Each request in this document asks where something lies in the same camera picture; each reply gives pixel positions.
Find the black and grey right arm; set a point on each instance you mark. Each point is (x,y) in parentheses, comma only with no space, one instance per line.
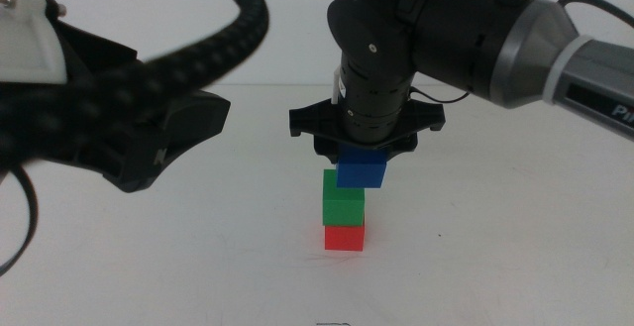
(470,29)

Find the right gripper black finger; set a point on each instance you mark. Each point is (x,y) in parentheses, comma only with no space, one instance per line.
(333,155)
(393,153)

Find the green cube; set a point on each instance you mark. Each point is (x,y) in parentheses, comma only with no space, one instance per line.
(342,207)

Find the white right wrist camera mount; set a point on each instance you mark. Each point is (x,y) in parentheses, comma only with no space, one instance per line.
(339,85)

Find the black left wrist camera bracket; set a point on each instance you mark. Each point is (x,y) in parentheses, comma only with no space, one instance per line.
(94,51)

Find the blue cube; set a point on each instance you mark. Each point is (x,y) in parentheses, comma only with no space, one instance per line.
(361,172)

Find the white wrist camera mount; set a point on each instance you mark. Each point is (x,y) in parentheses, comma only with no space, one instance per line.
(339,85)
(25,33)

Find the red cube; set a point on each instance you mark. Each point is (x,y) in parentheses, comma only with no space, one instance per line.
(344,239)

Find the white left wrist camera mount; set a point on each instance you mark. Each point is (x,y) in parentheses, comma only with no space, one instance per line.
(25,33)

